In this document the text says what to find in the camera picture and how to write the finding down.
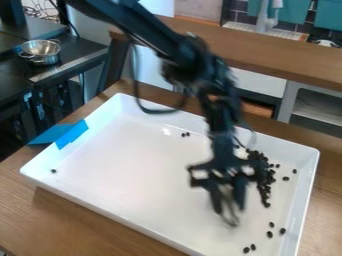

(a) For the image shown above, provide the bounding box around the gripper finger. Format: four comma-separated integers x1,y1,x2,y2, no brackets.
231,174,250,212
205,183,226,215

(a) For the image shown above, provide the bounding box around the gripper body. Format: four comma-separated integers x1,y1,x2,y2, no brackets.
185,130,265,190

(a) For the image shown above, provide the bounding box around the pile of black bits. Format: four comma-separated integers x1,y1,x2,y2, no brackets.
244,148,280,209

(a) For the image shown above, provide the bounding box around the white tray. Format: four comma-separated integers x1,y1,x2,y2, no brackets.
18,92,322,256

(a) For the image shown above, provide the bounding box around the wooden topped white shelf unit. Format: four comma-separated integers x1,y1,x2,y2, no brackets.
108,14,342,138

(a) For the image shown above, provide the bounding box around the blue tape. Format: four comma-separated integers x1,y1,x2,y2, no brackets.
25,119,91,151

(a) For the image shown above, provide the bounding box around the black desk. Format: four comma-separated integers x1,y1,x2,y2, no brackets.
0,13,113,161

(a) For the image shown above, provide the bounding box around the silver pot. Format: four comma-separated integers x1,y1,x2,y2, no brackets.
17,38,63,66

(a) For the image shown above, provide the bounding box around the black cable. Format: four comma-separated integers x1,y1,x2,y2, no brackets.
129,43,190,115

